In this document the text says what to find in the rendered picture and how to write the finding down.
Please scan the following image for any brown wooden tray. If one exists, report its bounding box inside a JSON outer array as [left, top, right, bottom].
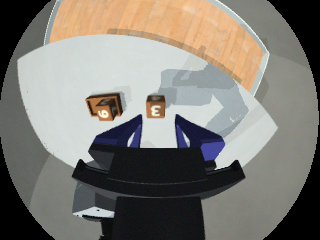
[[85, 93, 123, 117]]

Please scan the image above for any brown wooden number cube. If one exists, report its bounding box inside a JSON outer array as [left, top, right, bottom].
[[95, 98, 118, 121], [146, 95, 166, 118]]

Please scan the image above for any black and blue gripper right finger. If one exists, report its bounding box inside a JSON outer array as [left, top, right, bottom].
[[175, 114, 225, 161]]

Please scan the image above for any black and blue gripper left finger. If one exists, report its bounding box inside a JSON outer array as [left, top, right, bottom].
[[92, 114, 143, 148]]

